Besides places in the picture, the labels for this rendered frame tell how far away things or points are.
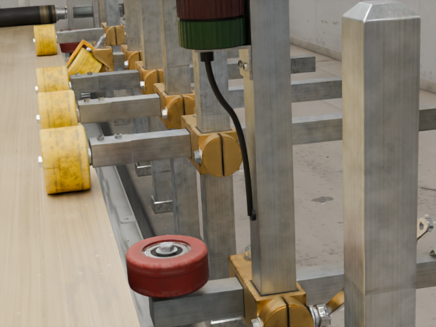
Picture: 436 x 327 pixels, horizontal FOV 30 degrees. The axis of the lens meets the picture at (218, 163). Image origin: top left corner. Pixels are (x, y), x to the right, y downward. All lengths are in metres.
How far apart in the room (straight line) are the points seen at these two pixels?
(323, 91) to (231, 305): 0.58
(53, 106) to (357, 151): 0.79
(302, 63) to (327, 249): 1.67
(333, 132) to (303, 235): 2.25
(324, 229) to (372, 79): 2.90
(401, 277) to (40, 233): 0.48
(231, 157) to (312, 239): 2.31
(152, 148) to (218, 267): 0.17
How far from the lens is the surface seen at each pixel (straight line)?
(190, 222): 1.27
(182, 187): 1.25
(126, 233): 1.66
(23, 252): 0.85
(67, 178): 0.99
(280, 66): 0.72
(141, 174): 1.76
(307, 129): 1.06
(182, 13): 0.70
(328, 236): 3.29
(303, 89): 1.31
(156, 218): 1.50
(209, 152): 0.95
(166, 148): 1.02
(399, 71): 0.48
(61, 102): 1.23
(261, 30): 0.71
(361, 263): 0.51
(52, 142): 0.99
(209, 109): 0.97
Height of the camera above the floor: 1.21
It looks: 16 degrees down
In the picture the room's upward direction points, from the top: 3 degrees counter-clockwise
